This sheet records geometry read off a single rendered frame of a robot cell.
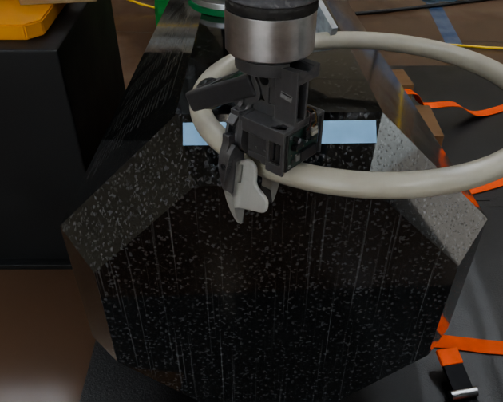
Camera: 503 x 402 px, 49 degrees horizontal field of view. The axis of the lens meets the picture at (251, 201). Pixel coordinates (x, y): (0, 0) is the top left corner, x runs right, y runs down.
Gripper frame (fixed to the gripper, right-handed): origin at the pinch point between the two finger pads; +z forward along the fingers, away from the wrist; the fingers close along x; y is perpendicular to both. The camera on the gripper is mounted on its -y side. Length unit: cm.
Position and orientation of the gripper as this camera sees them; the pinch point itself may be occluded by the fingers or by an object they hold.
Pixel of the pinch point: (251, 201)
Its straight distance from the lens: 69.1
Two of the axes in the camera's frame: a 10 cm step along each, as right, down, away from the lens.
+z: -0.1, 8.0, 6.0
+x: 6.6, -4.4, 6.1
